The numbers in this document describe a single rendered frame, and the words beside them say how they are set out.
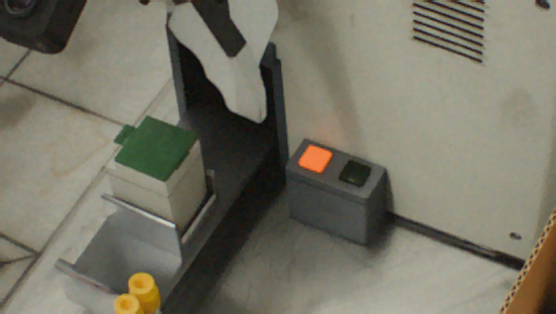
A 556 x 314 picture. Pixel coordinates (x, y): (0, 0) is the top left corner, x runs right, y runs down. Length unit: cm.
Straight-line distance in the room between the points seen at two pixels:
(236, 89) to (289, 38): 10
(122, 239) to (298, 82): 15
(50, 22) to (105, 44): 170
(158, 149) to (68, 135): 139
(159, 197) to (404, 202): 17
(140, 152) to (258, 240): 12
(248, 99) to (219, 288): 18
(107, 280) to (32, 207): 127
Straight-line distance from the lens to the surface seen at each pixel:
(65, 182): 208
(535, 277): 67
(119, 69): 224
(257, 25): 69
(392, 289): 82
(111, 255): 80
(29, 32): 59
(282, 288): 82
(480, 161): 77
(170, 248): 79
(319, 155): 82
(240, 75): 67
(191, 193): 78
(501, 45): 69
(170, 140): 76
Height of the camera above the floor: 154
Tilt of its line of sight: 48 degrees down
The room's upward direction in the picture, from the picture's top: 5 degrees counter-clockwise
